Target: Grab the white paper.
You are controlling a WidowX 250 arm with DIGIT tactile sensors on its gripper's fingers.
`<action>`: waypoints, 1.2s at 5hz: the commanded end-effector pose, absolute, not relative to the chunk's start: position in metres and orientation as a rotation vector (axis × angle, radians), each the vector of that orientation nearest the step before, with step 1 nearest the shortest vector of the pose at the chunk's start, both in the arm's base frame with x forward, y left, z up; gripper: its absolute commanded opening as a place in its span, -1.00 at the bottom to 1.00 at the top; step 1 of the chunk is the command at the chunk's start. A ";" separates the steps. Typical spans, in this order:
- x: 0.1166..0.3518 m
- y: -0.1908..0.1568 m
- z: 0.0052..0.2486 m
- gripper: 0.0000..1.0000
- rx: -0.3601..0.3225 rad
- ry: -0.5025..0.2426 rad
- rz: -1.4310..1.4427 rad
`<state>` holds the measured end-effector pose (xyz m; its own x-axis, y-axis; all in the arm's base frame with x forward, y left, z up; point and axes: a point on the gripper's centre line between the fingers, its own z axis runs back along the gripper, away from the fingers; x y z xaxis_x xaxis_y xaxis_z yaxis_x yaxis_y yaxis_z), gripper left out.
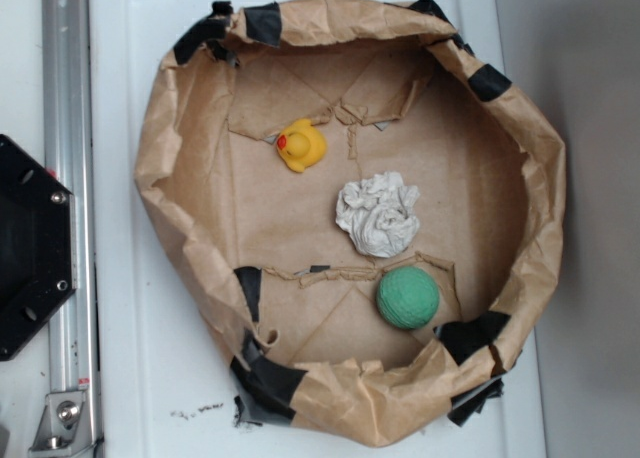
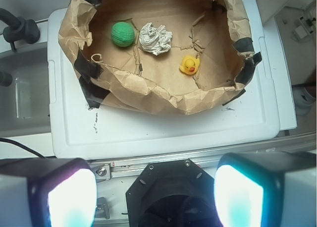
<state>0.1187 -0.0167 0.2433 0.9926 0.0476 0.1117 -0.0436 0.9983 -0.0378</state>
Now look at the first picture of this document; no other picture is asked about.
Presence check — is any crumpled white paper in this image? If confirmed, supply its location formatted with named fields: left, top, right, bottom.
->
left=335, top=171, right=420, bottom=258

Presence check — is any brown paper bag bin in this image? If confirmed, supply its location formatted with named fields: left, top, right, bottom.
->
left=135, top=0, right=566, bottom=447

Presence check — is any yellow rubber duck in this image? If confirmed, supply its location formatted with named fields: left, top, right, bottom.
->
left=275, top=118, right=327, bottom=173

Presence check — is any green foam ball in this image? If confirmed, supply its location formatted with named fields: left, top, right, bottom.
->
left=376, top=266, right=440, bottom=330

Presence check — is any aluminium extrusion rail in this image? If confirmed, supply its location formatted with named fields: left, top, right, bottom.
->
left=42, top=0, right=104, bottom=457

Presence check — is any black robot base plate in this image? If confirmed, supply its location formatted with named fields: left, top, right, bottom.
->
left=1, top=135, right=76, bottom=362

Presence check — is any metal corner bracket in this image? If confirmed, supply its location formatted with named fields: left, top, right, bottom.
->
left=28, top=390, right=91, bottom=457

